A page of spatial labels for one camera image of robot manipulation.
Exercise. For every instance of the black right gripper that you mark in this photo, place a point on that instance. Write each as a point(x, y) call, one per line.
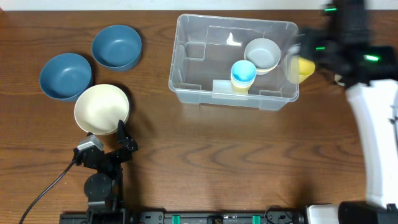
point(311, 42)

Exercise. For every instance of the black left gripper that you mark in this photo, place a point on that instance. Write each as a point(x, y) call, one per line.
point(125, 142)

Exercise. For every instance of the cream bowl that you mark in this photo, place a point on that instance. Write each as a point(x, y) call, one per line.
point(100, 108)

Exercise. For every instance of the yellow cup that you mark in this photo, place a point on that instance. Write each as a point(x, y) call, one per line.
point(240, 89)
point(299, 69)

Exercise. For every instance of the dark blue bowl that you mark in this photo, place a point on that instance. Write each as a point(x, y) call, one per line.
point(117, 47)
point(66, 76)

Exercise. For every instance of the light grey small bowl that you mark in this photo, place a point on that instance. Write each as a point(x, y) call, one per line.
point(264, 53)

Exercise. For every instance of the yellow small bowl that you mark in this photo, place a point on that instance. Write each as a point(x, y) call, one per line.
point(262, 71)

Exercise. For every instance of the light blue cup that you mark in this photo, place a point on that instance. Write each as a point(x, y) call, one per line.
point(243, 70)

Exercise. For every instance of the clear plastic storage container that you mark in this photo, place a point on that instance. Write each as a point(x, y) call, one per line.
point(205, 49)

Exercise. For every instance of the yellow cup front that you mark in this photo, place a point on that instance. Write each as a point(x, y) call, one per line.
point(240, 89)

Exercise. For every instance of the cream white cup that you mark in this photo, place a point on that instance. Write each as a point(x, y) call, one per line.
point(339, 80)

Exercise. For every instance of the pink cup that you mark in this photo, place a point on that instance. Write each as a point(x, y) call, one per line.
point(241, 84)

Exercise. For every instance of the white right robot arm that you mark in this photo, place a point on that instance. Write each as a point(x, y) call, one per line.
point(375, 110)

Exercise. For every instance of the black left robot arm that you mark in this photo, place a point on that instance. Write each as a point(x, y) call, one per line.
point(104, 188)

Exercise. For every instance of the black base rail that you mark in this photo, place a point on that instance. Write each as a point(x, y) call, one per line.
point(271, 216)

